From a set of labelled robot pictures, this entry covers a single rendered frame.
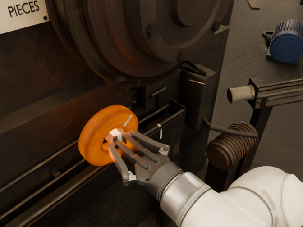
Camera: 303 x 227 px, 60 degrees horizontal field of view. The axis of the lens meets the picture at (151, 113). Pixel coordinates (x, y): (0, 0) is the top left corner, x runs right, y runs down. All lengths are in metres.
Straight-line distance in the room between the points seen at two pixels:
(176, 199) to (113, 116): 0.22
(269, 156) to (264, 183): 1.29
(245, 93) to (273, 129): 1.00
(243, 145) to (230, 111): 1.00
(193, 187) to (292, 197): 0.18
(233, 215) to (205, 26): 0.41
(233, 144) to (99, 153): 0.60
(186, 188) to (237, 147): 0.63
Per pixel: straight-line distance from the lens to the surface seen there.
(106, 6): 0.50
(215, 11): 0.66
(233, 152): 1.06
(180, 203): 0.47
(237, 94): 1.06
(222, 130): 1.03
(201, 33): 0.64
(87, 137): 0.57
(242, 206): 0.48
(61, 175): 0.77
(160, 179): 0.50
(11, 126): 0.66
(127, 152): 0.56
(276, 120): 2.14
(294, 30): 2.84
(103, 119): 0.57
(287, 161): 1.86
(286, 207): 0.55
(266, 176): 0.57
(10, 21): 0.61
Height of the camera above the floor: 1.27
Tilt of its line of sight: 40 degrees down
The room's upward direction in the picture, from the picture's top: straight up
